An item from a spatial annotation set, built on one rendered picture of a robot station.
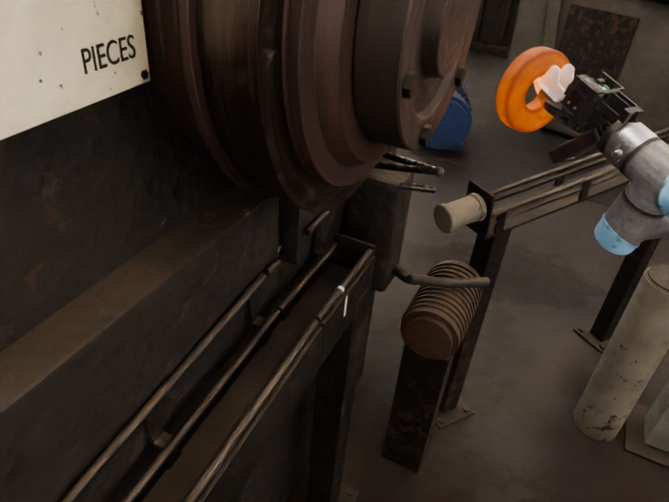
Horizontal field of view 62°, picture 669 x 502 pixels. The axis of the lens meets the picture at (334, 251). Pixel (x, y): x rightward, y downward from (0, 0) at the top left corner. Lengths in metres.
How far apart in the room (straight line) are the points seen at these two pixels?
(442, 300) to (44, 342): 0.78
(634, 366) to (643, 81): 2.03
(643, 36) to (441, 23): 2.74
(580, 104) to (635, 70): 2.27
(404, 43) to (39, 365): 0.41
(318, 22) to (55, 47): 0.20
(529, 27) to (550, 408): 2.27
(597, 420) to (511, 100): 0.94
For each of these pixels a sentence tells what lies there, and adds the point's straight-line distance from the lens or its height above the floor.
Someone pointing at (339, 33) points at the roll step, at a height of 1.12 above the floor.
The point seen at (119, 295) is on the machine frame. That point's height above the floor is 0.87.
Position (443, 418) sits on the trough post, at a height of 0.02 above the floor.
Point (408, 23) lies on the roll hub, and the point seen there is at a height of 1.14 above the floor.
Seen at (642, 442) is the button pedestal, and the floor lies 0.01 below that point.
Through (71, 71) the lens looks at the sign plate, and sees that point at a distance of 0.50.
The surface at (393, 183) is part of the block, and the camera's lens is 0.95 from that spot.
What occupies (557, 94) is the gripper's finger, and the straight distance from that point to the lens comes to 1.10.
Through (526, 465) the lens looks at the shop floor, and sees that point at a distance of 1.62.
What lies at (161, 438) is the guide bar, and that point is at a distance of 0.71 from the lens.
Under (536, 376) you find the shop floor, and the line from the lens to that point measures 1.84.
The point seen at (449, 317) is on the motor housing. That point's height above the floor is 0.52.
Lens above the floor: 1.25
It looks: 36 degrees down
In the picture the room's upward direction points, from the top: 5 degrees clockwise
